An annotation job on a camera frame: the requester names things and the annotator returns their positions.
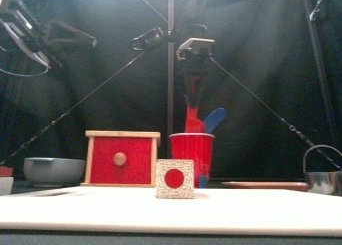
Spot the sushi roll with red centre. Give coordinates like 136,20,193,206
154,158,196,200

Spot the nigiri sushi with red top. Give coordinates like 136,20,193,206
0,166,16,197

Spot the blue toy utensil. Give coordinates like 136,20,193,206
201,107,228,135

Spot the black clamp on pole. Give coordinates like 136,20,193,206
129,26,166,52

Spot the red plastic cup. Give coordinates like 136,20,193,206
166,132,216,189

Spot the wooden box with red drawer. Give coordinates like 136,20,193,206
80,130,161,189

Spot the white cutting board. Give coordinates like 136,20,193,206
0,185,342,239

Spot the vertical metal frame pole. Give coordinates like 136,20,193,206
165,0,176,158

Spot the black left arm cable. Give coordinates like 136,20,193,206
0,45,50,79

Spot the diagonal brace wire with turnbuckle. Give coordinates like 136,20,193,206
207,56,342,172

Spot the dark side frame pole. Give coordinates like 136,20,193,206
300,0,340,150

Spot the grey-blue bowl with handles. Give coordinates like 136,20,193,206
22,157,86,189

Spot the metal pot with bail handle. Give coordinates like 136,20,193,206
301,144,342,197

